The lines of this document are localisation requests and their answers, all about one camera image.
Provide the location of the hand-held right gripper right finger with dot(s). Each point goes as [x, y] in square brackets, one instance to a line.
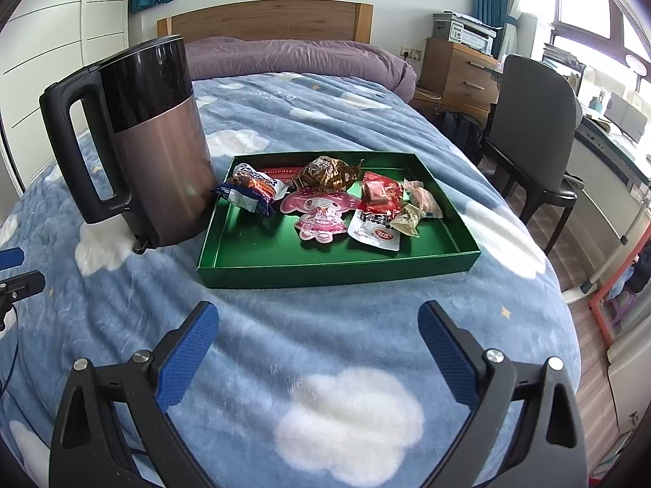
[447, 361]

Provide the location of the blue cloud print blanket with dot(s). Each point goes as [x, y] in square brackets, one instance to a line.
[305, 340]

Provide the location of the pink cartoon shaped packet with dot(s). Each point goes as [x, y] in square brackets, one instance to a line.
[318, 213]

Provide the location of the silver and blue snack packet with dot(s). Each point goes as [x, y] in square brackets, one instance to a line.
[249, 185]

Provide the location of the small olive candy packet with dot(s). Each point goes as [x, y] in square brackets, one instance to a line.
[407, 221]

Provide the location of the green tray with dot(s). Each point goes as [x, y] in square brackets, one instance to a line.
[254, 249]

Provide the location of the red metal frame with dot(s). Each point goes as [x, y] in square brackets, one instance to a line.
[602, 315]

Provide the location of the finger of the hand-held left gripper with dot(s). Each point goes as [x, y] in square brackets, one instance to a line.
[10, 258]
[23, 285]

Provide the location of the window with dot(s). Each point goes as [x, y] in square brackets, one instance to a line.
[585, 0]

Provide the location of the white desk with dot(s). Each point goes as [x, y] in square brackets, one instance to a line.
[610, 162]

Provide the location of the dark grey chair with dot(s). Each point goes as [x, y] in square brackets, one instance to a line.
[529, 112]

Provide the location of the purple pillow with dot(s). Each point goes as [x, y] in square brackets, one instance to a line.
[295, 61]

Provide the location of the wooden headboard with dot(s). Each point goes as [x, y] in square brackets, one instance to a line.
[264, 20]

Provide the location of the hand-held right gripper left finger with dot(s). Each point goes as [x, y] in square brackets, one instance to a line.
[188, 361]

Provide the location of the brown chocolate snack packet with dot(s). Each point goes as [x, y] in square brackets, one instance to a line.
[323, 173]

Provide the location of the black backpack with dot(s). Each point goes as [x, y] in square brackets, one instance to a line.
[463, 134]

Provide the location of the wooden drawer cabinet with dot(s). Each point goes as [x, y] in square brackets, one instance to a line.
[457, 76]

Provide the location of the white wardrobe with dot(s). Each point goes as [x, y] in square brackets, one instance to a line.
[51, 20]

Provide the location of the black and bronze electric kettle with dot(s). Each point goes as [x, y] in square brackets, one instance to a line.
[152, 162]

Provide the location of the grey printer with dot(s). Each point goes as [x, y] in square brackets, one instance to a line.
[468, 33]

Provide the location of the dark red packet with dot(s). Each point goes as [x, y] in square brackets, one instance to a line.
[277, 167]

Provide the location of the wall socket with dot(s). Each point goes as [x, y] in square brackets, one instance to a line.
[411, 53]

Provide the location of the clear pink candy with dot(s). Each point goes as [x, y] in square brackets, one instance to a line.
[424, 201]

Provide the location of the large red and white packet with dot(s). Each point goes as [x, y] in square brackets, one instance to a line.
[374, 231]

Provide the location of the small red candy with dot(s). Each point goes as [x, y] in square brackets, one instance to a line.
[376, 190]

